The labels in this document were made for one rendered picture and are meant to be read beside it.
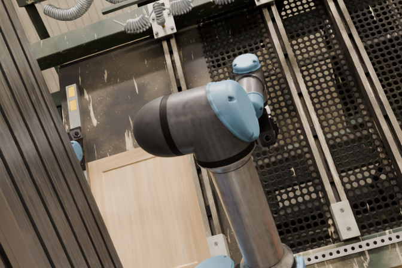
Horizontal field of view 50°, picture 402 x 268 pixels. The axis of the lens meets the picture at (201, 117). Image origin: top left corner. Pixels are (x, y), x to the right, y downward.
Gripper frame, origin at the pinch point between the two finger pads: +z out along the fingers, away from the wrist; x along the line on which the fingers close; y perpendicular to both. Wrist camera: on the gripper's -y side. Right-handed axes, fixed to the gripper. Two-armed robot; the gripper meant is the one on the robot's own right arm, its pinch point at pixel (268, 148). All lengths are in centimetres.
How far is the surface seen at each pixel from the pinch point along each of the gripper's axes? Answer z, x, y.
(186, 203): 27.3, 35.7, 9.1
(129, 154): 16, 55, 34
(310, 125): 18.3, -18.9, 21.9
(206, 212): 25.7, 28.3, 1.3
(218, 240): 29.6, 26.4, -8.9
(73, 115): 4, 76, 56
